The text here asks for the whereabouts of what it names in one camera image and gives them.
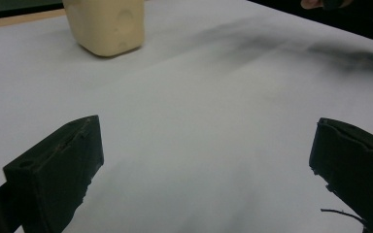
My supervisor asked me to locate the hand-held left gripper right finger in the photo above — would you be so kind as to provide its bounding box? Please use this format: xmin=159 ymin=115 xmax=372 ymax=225
xmin=308 ymin=116 xmax=373 ymax=233

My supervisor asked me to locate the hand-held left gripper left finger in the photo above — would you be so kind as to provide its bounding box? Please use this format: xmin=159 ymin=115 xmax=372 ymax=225
xmin=0 ymin=115 xmax=105 ymax=233

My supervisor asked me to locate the cream square holder cup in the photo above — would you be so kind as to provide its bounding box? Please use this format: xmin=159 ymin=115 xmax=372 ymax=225
xmin=61 ymin=0 xmax=146 ymax=58

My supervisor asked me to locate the wooden table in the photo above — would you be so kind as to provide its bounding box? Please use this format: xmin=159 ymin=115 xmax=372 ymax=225
xmin=0 ymin=8 xmax=67 ymax=31

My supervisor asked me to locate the thin black wire strand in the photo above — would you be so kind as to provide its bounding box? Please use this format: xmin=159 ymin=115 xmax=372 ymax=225
xmin=320 ymin=208 xmax=368 ymax=227

